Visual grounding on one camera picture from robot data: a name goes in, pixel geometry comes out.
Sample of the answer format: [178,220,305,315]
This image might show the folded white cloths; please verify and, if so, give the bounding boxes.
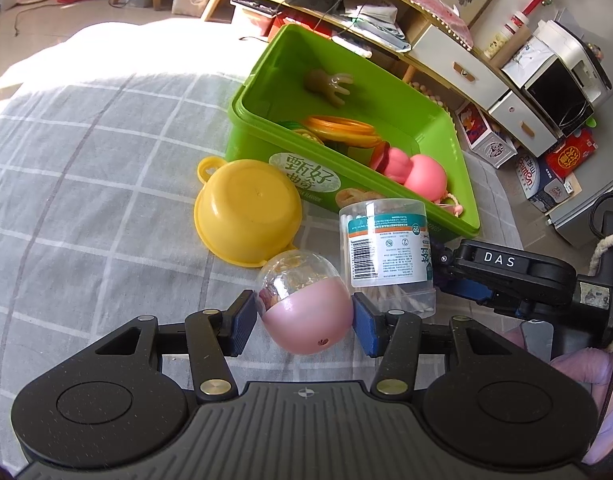
[343,2,412,54]

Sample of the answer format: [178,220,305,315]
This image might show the orange plastic rings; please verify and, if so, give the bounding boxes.
[292,115,384,150]

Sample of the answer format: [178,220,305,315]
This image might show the wooden TV cabinet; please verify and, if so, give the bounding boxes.
[179,0,562,159]

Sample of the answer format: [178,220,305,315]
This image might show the white box red print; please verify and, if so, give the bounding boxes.
[456,100,518,169]

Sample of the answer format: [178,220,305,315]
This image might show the white printed cloth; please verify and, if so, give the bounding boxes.
[501,37,553,86]

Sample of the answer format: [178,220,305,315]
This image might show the white toy oven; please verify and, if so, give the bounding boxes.
[533,20,612,106]

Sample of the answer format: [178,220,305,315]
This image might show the yellow egg tray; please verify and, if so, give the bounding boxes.
[403,77,455,111]

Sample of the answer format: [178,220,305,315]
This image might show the black microwave oven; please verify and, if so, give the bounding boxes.
[520,57,595,137]

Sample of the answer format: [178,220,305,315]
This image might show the pink floral cabinet cloth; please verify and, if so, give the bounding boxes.
[286,0,475,52]

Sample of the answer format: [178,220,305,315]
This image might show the red cardboard box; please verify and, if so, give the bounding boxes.
[543,127,600,181]

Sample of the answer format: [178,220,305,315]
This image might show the red storage box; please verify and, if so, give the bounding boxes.
[264,10,300,44]

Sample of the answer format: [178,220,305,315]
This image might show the white red tall bottle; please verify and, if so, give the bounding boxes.
[483,10,532,59]

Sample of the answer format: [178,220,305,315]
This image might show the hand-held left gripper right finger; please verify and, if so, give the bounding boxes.
[352,292,572,403]

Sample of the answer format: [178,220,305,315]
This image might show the black floor cable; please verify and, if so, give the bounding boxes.
[10,1,53,37]

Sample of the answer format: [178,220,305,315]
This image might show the green plastic box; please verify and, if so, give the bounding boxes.
[225,22,482,238]

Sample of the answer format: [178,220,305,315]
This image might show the yellow plastic bowl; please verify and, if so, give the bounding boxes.
[194,156,304,267]

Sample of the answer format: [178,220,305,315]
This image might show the white drawer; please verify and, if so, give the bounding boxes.
[488,92,557,159]
[411,25,510,111]

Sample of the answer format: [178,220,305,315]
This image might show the white storage box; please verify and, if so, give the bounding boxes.
[230,0,278,36]

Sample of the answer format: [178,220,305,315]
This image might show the blue white carton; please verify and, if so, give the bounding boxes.
[511,152,583,214]

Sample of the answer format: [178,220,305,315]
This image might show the tan starfish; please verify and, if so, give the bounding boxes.
[304,67,355,109]

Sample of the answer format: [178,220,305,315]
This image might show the pink clear capsule ball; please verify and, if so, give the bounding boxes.
[256,250,352,356]

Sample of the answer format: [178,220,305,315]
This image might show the clear cotton swab jar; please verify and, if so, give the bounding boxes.
[339,200,437,318]

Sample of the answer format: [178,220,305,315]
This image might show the white rope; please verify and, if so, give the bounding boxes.
[588,232,613,277]

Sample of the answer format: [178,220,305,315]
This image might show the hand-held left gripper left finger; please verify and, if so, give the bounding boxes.
[36,290,258,405]

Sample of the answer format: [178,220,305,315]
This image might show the thick black cable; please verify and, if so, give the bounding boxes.
[587,192,613,261]

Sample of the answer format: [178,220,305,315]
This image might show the pink toy balls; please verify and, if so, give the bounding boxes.
[376,146,467,216]

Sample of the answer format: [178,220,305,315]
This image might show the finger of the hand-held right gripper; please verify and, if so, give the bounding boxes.
[436,244,497,307]

